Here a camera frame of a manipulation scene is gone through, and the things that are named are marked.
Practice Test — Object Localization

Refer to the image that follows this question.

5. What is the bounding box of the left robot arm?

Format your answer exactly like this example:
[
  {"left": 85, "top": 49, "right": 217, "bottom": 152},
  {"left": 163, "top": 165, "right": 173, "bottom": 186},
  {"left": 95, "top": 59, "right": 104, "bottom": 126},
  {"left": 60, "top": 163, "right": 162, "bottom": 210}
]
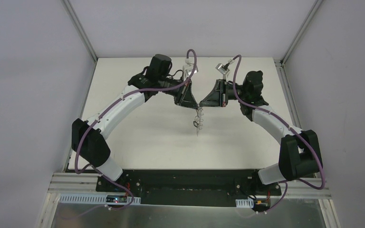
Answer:
[{"left": 71, "top": 54, "right": 200, "bottom": 192}]

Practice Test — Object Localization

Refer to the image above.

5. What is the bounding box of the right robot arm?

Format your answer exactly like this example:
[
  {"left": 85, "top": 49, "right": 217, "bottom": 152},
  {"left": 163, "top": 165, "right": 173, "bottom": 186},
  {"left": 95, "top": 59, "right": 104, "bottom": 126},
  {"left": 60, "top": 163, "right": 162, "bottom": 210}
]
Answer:
[{"left": 199, "top": 71, "right": 323, "bottom": 195}]

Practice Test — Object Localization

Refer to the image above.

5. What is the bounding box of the right controller board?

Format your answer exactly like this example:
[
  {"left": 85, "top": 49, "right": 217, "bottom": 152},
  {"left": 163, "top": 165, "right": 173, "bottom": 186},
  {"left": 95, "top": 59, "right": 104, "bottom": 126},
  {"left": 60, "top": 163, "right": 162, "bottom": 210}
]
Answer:
[{"left": 253, "top": 200, "right": 270, "bottom": 210}]

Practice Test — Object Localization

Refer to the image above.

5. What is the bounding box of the controller board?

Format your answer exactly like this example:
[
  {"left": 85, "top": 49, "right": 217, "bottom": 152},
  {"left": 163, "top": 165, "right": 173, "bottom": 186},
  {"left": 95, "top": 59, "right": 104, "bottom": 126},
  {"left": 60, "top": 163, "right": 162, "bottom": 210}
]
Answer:
[
  {"left": 253, "top": 200, "right": 270, "bottom": 210},
  {"left": 106, "top": 195, "right": 128, "bottom": 204}
]

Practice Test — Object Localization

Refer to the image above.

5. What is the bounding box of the left controller board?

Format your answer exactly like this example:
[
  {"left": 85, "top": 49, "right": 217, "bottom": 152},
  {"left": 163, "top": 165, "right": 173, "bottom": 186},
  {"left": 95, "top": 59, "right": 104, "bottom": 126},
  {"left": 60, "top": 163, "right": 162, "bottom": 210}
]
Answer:
[{"left": 106, "top": 195, "right": 128, "bottom": 204}]

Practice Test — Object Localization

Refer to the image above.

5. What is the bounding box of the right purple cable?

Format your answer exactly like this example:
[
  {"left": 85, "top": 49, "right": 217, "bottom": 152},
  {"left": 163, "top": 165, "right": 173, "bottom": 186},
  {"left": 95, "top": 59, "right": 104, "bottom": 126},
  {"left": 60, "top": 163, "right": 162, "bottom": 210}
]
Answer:
[{"left": 231, "top": 55, "right": 327, "bottom": 218}]

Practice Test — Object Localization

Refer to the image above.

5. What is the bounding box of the purple cable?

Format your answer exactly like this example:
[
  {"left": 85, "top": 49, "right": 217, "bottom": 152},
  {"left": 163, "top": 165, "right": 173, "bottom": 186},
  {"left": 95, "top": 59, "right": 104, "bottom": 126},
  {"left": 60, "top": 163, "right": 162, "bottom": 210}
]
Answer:
[
  {"left": 231, "top": 55, "right": 327, "bottom": 218},
  {"left": 59, "top": 48, "right": 198, "bottom": 219}
]

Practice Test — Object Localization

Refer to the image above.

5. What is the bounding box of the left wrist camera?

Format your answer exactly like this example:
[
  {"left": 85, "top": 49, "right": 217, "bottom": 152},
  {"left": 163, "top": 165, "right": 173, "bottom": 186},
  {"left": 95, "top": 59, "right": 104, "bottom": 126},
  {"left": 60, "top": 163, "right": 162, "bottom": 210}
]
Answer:
[{"left": 182, "top": 58, "right": 199, "bottom": 81}]

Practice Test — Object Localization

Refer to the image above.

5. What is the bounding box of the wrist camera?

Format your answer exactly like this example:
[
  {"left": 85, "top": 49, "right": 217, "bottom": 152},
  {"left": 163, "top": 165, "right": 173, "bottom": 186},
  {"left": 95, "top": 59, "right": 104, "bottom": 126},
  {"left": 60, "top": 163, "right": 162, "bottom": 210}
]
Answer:
[
  {"left": 215, "top": 63, "right": 230, "bottom": 80},
  {"left": 182, "top": 58, "right": 199, "bottom": 81}
]

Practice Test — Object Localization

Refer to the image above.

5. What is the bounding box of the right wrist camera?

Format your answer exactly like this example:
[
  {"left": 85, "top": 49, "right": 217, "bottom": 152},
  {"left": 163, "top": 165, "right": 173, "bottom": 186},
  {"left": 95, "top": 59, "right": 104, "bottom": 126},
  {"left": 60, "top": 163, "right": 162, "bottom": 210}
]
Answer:
[{"left": 215, "top": 63, "right": 230, "bottom": 80}]

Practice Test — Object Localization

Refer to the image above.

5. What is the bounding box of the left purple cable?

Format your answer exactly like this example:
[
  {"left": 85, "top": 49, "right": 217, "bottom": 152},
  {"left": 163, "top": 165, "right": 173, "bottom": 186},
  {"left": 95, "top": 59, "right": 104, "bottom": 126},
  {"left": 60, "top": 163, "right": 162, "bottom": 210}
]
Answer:
[{"left": 59, "top": 48, "right": 198, "bottom": 219}]

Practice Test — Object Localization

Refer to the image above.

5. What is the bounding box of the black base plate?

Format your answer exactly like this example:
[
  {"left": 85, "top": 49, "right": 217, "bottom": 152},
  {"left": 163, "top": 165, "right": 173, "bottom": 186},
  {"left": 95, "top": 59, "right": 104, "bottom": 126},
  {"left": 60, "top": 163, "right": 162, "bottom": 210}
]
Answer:
[{"left": 96, "top": 169, "right": 282, "bottom": 207}]

